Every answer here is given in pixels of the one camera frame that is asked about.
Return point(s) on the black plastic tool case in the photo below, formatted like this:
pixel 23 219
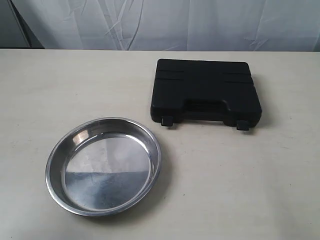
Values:
pixel 200 90

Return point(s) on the round stainless steel tray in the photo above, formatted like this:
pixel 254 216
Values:
pixel 103 167

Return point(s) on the white backdrop curtain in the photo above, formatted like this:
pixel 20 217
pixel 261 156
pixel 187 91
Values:
pixel 161 25

